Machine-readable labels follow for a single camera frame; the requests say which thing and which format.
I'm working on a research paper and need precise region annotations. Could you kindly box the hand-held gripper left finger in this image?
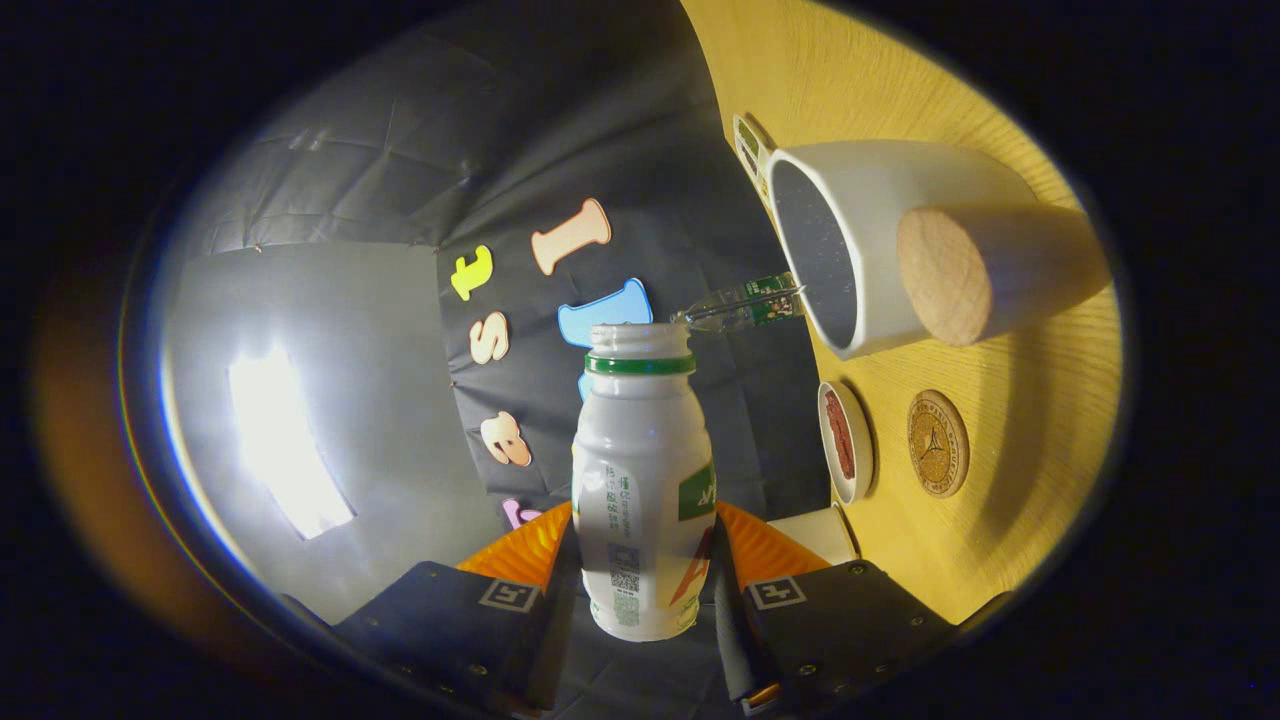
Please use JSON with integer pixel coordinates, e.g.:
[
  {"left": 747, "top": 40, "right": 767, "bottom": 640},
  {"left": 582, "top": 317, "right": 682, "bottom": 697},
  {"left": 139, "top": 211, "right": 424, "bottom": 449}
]
[{"left": 300, "top": 500, "right": 583, "bottom": 716}]

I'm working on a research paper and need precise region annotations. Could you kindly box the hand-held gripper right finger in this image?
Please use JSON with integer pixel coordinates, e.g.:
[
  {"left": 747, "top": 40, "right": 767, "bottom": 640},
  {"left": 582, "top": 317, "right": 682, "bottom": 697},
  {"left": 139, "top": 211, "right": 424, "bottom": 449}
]
[{"left": 708, "top": 500, "right": 966, "bottom": 719}]

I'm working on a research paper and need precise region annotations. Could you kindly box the round cork coaster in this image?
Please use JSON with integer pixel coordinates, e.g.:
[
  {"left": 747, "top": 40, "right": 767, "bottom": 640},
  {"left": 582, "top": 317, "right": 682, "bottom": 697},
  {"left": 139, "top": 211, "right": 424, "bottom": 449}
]
[{"left": 907, "top": 389, "right": 971, "bottom": 499}]

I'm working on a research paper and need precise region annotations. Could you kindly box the white juice bottle green label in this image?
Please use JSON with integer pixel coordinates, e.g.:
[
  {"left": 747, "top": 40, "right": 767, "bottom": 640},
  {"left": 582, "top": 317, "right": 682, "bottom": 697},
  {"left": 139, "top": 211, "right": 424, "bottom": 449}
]
[{"left": 571, "top": 322, "right": 718, "bottom": 642}]

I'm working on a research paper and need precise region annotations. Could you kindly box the white cup with cork-tipped handle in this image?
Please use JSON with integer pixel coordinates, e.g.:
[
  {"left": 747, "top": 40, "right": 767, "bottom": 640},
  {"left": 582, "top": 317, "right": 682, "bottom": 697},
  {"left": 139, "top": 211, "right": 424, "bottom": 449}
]
[{"left": 765, "top": 140, "right": 1113, "bottom": 361}]

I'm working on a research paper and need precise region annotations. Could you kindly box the clear plastic water bottle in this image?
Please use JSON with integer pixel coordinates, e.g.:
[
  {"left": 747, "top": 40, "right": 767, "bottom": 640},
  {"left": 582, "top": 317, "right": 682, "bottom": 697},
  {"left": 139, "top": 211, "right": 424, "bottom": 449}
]
[{"left": 670, "top": 271, "right": 806, "bottom": 335}]

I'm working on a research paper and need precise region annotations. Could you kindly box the cream white toaster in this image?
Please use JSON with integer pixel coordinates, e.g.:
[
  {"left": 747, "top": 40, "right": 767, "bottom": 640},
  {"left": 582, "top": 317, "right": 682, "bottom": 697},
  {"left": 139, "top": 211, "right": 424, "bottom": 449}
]
[{"left": 765, "top": 505, "right": 859, "bottom": 566}]

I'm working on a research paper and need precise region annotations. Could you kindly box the white round plate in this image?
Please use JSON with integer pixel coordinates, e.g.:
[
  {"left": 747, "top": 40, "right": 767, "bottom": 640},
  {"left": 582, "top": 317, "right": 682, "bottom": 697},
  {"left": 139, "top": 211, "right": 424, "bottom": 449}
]
[{"left": 818, "top": 380, "right": 877, "bottom": 505}]

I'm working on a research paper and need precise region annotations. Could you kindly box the bright ceiling light panel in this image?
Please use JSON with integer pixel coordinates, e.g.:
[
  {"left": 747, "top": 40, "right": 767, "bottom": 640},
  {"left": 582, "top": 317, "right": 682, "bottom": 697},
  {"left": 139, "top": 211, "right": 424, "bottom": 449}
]
[{"left": 228, "top": 345, "right": 356, "bottom": 541}]

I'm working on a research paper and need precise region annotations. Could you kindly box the white divided tray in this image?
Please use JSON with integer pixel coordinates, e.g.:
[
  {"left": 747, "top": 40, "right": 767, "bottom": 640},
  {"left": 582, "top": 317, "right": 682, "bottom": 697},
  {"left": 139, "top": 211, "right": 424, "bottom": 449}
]
[{"left": 732, "top": 112, "right": 779, "bottom": 206}]

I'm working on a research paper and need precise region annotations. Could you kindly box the black backdrop cloth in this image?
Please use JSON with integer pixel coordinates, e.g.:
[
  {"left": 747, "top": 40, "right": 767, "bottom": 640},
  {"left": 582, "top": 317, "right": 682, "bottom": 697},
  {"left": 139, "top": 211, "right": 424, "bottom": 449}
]
[{"left": 165, "top": 0, "right": 831, "bottom": 720}]

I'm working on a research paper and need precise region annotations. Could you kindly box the wooden table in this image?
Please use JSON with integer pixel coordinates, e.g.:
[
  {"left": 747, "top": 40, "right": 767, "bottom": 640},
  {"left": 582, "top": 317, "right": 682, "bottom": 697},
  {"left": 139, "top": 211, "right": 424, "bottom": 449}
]
[{"left": 680, "top": 0, "right": 1123, "bottom": 626}]

